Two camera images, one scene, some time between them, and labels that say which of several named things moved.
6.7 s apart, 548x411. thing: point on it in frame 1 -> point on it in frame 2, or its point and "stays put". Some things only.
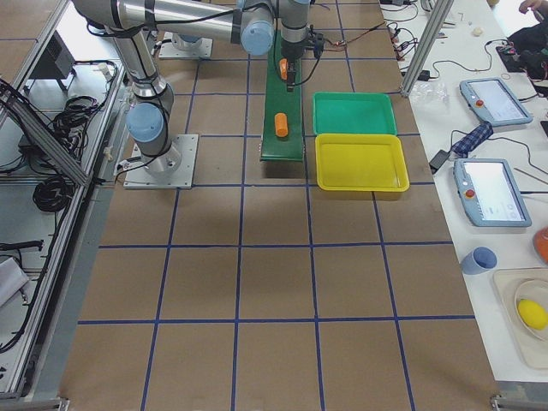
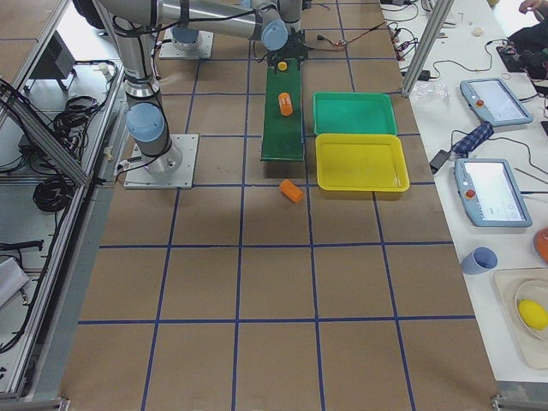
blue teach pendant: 491,98 stays put
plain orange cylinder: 281,124 -> 290,190
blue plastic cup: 479,260 stays put
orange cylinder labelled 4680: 283,68 -> 285,104
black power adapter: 437,160 stays put
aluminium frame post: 437,22 stays put
